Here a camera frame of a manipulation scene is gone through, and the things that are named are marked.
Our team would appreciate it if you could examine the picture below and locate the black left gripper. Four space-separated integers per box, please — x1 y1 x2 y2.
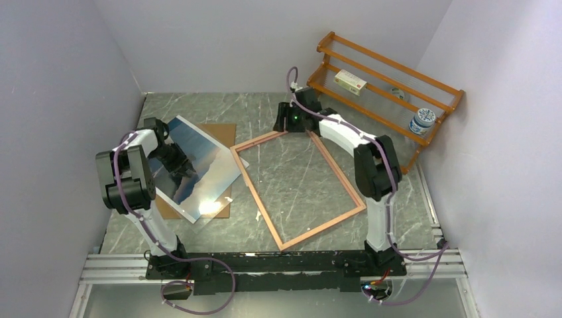
149 142 194 178

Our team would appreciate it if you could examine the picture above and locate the brown cardboard backing board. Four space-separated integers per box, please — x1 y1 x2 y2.
155 123 236 220

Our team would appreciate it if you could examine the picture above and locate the landscape photo print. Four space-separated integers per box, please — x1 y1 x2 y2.
149 116 241 224

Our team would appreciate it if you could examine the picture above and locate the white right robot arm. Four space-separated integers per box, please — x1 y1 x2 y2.
273 83 402 275

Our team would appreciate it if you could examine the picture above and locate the white green small box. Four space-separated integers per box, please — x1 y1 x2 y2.
334 70 367 96

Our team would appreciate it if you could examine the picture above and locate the pink wooden photo frame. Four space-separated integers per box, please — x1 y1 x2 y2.
230 132 366 251

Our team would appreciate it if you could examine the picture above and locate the aluminium rail frame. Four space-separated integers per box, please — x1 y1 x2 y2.
70 152 478 317

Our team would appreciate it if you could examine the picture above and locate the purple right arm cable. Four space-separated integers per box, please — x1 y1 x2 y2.
286 66 451 307

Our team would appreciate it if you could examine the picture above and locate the orange wooden shelf rack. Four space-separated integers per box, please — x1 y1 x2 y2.
307 31 465 174

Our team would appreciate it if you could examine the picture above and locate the blue white round jar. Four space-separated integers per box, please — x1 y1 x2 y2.
409 108 437 136

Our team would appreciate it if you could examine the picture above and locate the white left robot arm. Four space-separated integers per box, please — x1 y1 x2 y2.
95 117 197 278

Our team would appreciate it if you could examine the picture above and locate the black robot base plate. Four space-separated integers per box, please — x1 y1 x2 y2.
145 250 407 295

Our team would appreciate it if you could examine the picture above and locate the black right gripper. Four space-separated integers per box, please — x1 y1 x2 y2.
272 103 306 134

